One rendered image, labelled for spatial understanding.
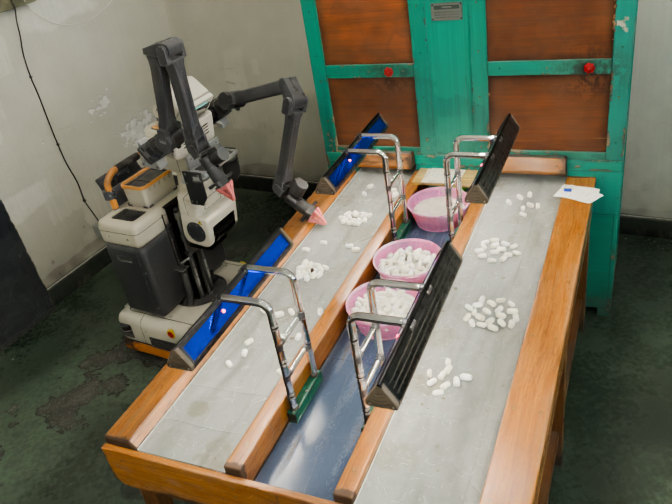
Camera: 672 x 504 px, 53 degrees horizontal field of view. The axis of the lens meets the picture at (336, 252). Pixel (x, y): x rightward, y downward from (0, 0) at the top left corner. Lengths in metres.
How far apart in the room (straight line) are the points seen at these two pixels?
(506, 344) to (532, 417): 0.33
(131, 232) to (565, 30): 2.01
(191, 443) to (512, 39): 1.96
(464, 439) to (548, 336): 0.47
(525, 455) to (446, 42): 1.78
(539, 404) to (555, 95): 1.45
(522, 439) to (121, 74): 3.54
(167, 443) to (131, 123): 2.97
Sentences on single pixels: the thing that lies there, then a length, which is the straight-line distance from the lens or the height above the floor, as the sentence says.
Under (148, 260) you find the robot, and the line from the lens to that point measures 3.25.
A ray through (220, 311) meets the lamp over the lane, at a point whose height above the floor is 1.09.
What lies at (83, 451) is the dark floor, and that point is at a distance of 3.35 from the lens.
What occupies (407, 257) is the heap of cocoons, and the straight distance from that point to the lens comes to 2.62.
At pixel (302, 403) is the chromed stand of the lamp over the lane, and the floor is 0.71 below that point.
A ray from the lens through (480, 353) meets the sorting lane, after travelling 2.16.
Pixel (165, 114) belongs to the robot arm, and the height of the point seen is 1.35.
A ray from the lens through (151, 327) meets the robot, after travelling 3.46.
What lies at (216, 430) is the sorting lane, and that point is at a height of 0.74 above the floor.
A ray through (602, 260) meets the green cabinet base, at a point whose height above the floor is 0.32.
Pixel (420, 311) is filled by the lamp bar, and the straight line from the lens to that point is 1.75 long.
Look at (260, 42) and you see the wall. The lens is 4.55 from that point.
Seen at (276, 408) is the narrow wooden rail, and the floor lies 0.76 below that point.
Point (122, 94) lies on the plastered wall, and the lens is 4.66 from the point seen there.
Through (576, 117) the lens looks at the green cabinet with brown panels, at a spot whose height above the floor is 1.03.
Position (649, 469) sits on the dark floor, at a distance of 2.88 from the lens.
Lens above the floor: 2.16
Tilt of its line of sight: 32 degrees down
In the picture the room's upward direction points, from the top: 10 degrees counter-clockwise
